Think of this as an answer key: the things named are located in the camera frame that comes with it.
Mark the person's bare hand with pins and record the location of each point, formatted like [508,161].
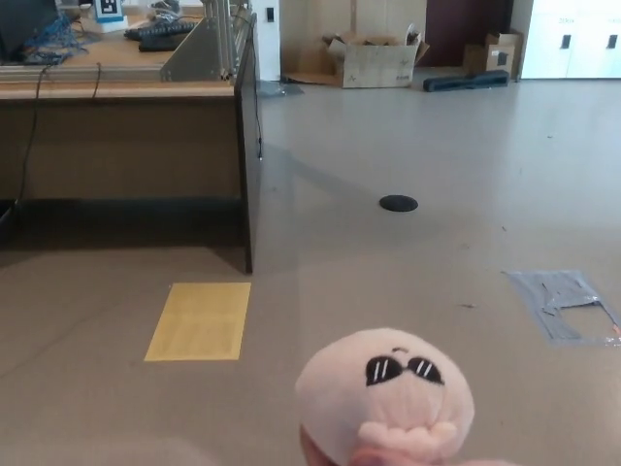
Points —
[317,449]

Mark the pink plush dumpling with sunglasses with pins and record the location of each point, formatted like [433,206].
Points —
[388,403]

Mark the yellow paper sheet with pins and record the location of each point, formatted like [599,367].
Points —
[199,322]

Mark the black round floor cap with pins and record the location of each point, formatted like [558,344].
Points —
[398,203]

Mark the grey tape floor patch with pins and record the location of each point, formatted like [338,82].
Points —
[548,291]

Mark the wooden desk with dark panels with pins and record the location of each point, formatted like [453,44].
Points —
[121,145]

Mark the large open cardboard box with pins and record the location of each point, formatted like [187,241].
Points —
[378,65]

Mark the long black foam case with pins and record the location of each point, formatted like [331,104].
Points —
[461,81]

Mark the small cardboard box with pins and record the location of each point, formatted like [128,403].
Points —
[492,56]

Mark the flat black device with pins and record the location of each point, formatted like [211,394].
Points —
[160,44]

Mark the dark maroon door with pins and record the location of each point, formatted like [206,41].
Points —
[461,29]

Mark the black keyboard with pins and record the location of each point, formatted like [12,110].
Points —
[160,30]

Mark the white box with marker tag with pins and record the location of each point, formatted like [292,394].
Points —
[107,14]

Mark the white locker cabinet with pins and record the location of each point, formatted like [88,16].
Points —
[582,29]

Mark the black monitor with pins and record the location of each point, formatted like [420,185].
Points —
[22,24]

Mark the white wall panel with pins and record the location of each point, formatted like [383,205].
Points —
[269,48]

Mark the grey metal frame bracket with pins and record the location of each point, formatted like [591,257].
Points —
[199,53]

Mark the black wall card reader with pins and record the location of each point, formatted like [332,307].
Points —
[270,14]

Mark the aluminium extrusion rail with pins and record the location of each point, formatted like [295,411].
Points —
[77,74]

